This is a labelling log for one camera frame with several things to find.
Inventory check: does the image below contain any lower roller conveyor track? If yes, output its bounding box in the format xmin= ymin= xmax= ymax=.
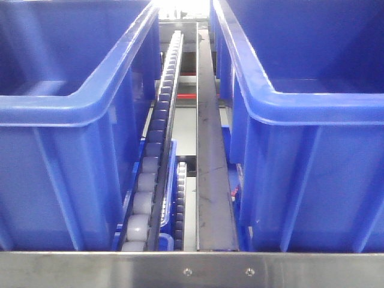
xmin=174 ymin=162 xmax=187 ymax=251

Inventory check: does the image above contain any white roller conveyor track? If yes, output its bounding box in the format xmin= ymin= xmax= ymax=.
xmin=112 ymin=31 xmax=184 ymax=252

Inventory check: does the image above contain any blue bin right front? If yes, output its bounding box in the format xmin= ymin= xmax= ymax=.
xmin=213 ymin=1 xmax=383 ymax=253

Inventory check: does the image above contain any blue bin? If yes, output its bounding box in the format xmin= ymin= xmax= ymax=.
xmin=213 ymin=1 xmax=383 ymax=253
xmin=1 ymin=1 xmax=161 ymax=251

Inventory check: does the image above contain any blue bin left front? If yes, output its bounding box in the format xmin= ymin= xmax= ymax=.
xmin=1 ymin=1 xmax=161 ymax=251

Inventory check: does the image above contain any steel divider rail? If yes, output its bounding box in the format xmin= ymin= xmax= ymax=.
xmin=196 ymin=22 xmax=239 ymax=251

